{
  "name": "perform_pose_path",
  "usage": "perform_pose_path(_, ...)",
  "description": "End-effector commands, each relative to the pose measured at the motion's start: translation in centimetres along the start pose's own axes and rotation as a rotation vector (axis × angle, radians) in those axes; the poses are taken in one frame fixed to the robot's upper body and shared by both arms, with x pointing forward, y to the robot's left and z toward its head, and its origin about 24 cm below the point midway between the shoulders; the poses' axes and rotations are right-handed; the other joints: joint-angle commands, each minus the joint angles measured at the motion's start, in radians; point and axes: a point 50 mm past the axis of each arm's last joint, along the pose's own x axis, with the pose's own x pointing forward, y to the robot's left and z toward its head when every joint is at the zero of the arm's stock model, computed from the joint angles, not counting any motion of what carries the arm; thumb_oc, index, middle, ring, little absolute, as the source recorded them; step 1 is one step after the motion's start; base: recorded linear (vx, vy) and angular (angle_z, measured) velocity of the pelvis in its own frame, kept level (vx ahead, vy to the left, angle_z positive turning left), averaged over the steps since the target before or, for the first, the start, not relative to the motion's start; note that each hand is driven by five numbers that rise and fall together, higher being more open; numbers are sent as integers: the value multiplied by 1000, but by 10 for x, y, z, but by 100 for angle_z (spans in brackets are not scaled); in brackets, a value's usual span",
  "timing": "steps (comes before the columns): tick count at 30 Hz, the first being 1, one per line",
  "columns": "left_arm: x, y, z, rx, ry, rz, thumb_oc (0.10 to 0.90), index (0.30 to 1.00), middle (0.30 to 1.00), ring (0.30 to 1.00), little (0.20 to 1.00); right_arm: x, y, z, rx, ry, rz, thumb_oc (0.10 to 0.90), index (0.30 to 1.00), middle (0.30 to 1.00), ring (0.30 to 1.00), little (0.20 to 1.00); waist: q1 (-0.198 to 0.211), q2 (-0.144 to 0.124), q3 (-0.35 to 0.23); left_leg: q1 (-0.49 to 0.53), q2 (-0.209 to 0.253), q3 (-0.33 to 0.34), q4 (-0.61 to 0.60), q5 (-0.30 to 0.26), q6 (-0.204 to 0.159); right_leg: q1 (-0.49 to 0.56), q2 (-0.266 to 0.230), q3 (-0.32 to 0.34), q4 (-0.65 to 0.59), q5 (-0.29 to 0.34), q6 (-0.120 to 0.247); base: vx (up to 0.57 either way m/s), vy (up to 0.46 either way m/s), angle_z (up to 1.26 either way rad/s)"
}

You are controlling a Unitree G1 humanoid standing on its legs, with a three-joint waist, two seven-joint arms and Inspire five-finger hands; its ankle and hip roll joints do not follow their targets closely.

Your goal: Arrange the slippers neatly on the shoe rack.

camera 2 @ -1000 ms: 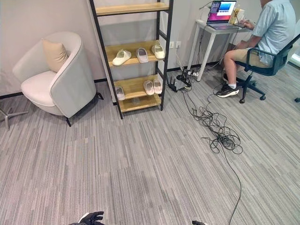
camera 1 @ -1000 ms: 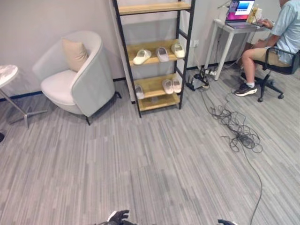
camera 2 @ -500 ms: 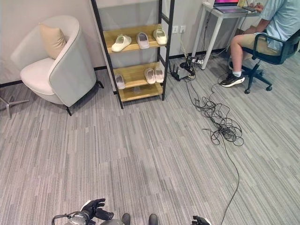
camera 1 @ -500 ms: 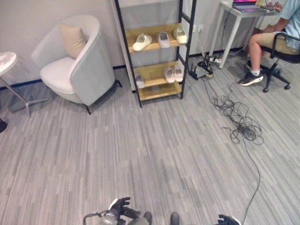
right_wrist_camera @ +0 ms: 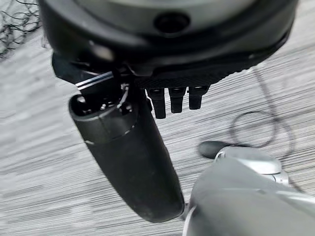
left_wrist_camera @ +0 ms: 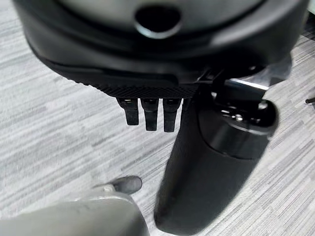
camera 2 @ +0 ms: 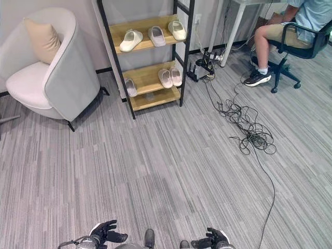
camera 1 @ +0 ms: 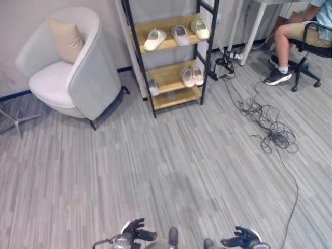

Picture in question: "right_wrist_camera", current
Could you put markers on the silver robot leg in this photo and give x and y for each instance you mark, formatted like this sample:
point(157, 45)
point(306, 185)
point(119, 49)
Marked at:
point(246, 194)

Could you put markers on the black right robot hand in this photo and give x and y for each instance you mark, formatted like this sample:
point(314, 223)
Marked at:
point(137, 157)

